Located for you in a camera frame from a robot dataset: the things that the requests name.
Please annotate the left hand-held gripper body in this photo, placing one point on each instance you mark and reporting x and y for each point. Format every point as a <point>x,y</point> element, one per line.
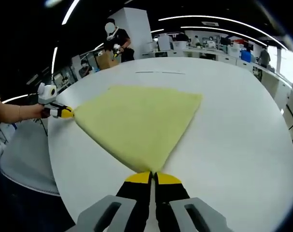
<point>47,94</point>

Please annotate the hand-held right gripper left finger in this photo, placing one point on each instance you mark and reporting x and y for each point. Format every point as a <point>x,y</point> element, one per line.
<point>127,205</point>

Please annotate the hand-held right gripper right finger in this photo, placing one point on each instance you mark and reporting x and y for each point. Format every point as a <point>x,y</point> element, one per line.
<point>175,205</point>

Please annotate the yellow garment grey blue sleeves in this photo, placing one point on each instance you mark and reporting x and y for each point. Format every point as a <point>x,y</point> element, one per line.
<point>136,120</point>

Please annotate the person's left hand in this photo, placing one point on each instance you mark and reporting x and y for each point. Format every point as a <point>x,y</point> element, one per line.
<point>33,112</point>

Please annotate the white mesh chair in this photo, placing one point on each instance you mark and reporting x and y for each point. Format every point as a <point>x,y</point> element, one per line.
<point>25,159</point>

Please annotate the brown cardboard box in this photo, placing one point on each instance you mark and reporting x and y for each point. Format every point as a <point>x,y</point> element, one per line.
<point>105,61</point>

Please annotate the blue barrel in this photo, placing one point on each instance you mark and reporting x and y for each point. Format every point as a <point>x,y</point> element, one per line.
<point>246,55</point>

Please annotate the ceiling air vent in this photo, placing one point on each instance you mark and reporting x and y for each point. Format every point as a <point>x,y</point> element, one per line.
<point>210,23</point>

